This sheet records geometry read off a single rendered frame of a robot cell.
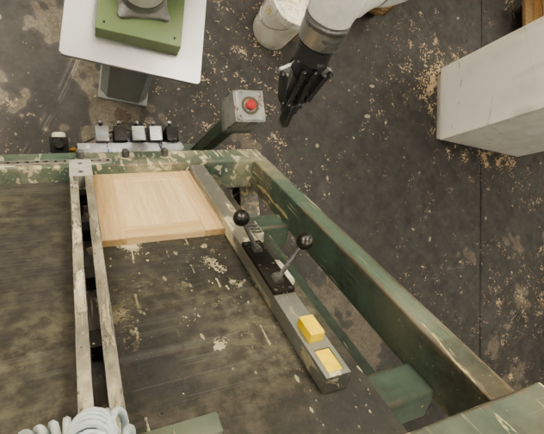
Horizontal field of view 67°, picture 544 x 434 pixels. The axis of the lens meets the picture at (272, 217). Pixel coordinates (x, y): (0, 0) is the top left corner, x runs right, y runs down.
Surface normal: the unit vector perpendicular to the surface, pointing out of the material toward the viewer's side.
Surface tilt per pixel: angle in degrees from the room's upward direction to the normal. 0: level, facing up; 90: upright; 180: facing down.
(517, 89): 90
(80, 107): 0
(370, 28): 0
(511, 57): 90
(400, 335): 90
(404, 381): 58
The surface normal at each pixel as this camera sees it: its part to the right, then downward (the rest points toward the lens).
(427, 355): -0.91, 0.09
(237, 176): 0.40, 0.48
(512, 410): 0.12, -0.88
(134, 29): 0.35, -0.07
